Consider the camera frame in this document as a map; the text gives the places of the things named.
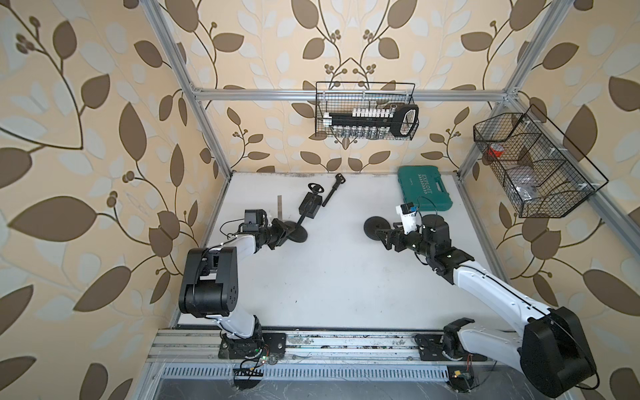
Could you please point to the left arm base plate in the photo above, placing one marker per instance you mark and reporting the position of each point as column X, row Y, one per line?
column 271, row 346

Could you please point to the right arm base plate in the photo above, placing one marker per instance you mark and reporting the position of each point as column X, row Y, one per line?
column 443, row 347

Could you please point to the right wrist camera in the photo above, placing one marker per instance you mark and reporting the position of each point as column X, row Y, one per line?
column 408, row 213

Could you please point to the black mic stand rod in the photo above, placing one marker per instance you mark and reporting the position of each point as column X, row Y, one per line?
column 313, row 188

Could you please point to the small black box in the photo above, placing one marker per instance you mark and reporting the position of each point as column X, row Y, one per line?
column 310, row 205

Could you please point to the aluminium frame rail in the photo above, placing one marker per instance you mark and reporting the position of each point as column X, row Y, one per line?
column 303, row 346

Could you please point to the right wire basket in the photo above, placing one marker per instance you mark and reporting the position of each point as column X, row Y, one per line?
column 566, row 176

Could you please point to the wire basket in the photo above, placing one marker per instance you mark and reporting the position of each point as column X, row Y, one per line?
column 344, row 96
column 566, row 176

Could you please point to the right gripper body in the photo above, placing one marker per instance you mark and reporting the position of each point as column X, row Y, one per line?
column 412, row 241

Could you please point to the back wire basket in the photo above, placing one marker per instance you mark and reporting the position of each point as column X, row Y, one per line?
column 344, row 96

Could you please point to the red item in basket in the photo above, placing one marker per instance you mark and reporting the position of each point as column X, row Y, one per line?
column 495, row 150

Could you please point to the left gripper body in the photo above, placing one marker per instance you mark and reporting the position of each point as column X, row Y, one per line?
column 274, row 233

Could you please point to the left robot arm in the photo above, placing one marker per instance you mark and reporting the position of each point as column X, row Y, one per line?
column 210, row 284

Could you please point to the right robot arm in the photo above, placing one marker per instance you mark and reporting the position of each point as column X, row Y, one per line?
column 547, row 345

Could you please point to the green tool case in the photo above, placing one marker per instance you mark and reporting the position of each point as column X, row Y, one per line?
column 423, row 186

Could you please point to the black round base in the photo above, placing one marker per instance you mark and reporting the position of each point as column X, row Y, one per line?
column 376, row 228
column 297, row 234

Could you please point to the socket set rack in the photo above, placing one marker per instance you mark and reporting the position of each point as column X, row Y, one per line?
column 399, row 122

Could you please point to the plastic bag in basket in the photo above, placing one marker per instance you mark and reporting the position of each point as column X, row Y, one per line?
column 525, row 182

